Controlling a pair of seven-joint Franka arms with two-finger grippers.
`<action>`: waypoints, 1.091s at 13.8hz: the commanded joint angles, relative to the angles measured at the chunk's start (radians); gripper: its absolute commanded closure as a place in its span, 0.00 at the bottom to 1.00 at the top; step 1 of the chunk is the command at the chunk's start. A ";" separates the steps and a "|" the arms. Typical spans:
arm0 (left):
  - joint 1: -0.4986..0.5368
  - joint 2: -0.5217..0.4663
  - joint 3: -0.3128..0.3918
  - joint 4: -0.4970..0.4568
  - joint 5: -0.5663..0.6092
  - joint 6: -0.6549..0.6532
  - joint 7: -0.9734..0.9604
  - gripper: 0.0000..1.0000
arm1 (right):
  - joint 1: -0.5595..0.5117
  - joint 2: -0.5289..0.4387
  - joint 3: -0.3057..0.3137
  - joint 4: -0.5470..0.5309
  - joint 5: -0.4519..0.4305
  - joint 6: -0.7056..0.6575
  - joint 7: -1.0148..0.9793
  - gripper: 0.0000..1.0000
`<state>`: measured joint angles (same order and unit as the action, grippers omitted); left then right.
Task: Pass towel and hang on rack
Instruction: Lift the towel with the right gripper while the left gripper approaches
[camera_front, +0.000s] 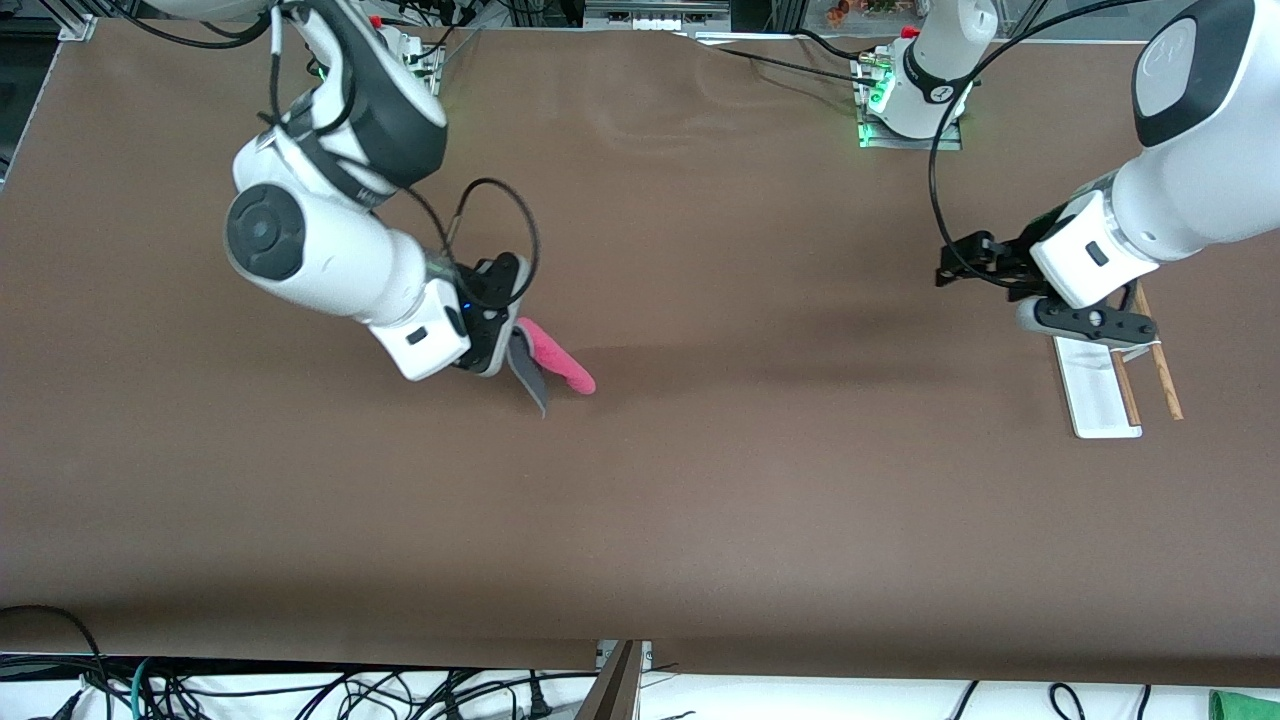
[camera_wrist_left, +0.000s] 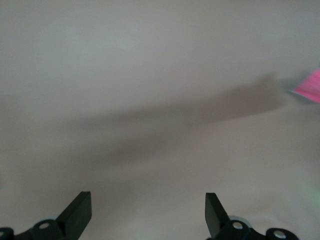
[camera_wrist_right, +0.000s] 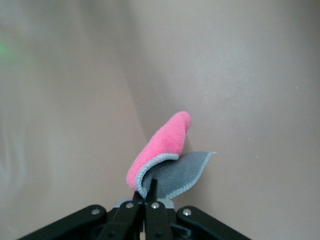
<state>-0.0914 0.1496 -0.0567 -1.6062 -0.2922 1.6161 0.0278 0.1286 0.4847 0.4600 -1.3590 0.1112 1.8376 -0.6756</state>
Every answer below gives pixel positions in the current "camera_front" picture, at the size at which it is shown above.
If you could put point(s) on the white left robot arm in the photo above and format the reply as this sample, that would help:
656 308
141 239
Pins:
1200 180

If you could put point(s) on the brown metal post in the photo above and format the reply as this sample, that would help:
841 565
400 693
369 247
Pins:
615 690

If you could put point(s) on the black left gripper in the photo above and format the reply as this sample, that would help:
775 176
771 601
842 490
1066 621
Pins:
1006 259

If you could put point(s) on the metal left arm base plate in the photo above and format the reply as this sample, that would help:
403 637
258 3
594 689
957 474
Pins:
940 143

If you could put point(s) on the brown table cover sheet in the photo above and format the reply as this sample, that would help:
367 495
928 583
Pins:
640 500

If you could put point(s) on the aluminium frame profile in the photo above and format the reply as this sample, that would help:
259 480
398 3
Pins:
78 25

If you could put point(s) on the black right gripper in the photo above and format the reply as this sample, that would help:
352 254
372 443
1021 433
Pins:
492 291

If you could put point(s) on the white power strip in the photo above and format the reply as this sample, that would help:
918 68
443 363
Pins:
655 22

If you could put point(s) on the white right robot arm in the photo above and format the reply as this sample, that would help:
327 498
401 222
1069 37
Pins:
320 240

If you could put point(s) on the red and grey towel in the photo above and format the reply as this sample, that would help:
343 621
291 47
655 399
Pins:
560 365

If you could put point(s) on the colourful background object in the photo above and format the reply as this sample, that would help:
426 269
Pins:
840 12

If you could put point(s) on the green cloth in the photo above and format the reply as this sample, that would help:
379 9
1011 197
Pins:
1245 708

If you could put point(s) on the white rack with wooden rods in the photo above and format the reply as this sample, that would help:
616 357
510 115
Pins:
1095 400

